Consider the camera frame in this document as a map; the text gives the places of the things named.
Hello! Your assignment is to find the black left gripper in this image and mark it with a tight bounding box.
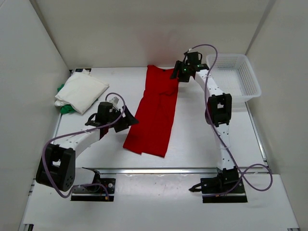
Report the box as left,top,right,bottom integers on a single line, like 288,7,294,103
106,105,138,132

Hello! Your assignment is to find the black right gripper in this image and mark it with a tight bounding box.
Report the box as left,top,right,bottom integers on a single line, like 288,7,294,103
172,61,193,83

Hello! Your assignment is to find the red t-shirt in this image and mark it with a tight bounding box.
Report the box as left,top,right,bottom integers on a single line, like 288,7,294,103
123,65,179,158

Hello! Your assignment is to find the white t-shirt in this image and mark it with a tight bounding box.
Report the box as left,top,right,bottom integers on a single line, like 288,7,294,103
65,72,109,115

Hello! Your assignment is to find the green t-shirt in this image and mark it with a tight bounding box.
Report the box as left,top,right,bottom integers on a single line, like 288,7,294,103
55,84,75,115

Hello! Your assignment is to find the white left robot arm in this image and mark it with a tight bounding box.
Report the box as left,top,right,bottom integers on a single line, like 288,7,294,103
36,97,139,192

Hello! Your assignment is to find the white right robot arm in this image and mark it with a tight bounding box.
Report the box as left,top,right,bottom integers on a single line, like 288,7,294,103
170,51,239,193

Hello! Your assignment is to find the white plastic laundry basket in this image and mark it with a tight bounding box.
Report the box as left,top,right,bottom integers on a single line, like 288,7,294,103
206,53,262,104

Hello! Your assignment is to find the dark table label sticker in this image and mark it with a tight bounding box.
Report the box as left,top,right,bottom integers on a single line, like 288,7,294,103
75,68,91,72

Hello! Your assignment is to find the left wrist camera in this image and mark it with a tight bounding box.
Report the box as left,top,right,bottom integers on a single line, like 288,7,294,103
108,97,119,110

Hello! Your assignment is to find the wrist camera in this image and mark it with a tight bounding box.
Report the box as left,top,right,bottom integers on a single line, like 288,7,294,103
108,97,119,110
184,48,193,56

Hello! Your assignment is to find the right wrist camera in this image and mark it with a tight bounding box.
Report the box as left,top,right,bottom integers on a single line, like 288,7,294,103
184,48,193,56

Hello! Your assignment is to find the aluminium rail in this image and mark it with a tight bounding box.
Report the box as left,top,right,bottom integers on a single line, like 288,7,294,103
79,167,268,176

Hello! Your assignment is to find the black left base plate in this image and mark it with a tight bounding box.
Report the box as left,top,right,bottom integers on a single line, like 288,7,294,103
71,177,116,202

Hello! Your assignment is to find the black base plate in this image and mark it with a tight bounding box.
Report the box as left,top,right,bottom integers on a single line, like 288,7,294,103
189,177,248,204
71,177,116,202

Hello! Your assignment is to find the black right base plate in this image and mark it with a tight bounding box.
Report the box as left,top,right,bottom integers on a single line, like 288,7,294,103
189,177,248,204

